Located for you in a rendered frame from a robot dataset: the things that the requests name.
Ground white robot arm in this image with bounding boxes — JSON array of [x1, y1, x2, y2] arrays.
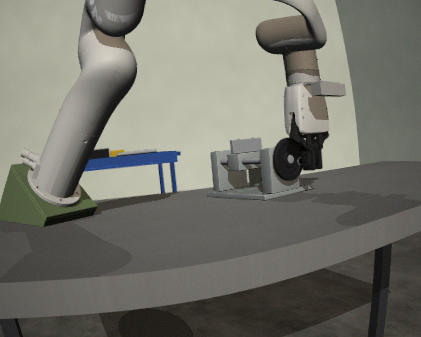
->
[[21, 0, 346, 207]]

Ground grey clamp slide with handwheel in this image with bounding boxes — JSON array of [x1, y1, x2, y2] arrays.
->
[[207, 138, 313, 200]]

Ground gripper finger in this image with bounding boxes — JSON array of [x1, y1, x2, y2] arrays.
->
[[311, 132, 329, 169], [289, 112, 316, 171]]

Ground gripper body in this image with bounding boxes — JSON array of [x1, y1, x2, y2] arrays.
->
[[284, 83, 329, 135]]

